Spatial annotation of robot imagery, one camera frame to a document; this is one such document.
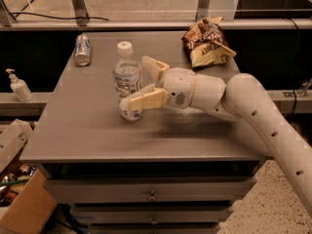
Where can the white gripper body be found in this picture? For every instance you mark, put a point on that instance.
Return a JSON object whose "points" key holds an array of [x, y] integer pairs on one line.
{"points": [[178, 87]]}

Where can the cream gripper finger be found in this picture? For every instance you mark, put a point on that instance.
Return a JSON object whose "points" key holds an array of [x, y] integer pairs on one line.
{"points": [[147, 98], [155, 68]]}

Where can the clear plastic water bottle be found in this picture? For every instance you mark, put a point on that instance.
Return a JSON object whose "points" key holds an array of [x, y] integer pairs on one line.
{"points": [[127, 73]]}

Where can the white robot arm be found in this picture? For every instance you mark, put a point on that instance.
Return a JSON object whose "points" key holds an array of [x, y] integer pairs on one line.
{"points": [[242, 97]]}

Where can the white pump dispenser bottle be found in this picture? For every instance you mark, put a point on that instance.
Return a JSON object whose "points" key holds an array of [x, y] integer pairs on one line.
{"points": [[19, 87]]}

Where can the brown chip bag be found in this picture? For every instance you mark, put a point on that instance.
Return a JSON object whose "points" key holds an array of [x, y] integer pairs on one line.
{"points": [[205, 43]]}

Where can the silver soda can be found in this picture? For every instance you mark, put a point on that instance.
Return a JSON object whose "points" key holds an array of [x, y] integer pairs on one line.
{"points": [[82, 52]]}

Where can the grey drawer cabinet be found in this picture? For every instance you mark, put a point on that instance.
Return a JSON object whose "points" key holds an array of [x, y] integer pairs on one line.
{"points": [[104, 167]]}

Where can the top drawer knob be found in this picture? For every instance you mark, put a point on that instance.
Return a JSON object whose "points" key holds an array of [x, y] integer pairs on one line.
{"points": [[151, 197]]}

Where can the drawer knob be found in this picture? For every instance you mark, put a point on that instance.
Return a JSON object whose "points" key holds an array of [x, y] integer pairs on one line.
{"points": [[153, 220], [151, 197]]}

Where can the lower drawer knob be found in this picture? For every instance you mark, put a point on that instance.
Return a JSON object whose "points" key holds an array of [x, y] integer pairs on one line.
{"points": [[153, 220]]}

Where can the cardboard box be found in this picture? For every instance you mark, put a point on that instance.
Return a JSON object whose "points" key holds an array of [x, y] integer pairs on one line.
{"points": [[31, 204]]}

